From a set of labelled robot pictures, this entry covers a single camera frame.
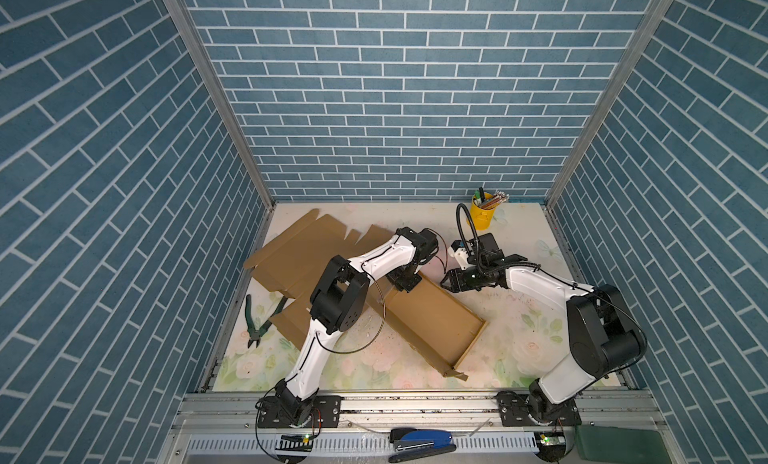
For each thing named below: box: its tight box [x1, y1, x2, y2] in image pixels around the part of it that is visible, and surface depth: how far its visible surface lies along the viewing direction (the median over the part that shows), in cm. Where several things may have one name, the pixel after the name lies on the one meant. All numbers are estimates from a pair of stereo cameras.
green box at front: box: [576, 425, 672, 464], surface depth 70 cm
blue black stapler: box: [389, 428, 457, 463], surface depth 69 cm
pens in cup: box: [473, 186, 510, 210], surface depth 107 cm
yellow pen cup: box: [470, 193, 496, 231], surface depth 110 cm
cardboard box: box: [367, 272, 488, 381], surface depth 89 cm
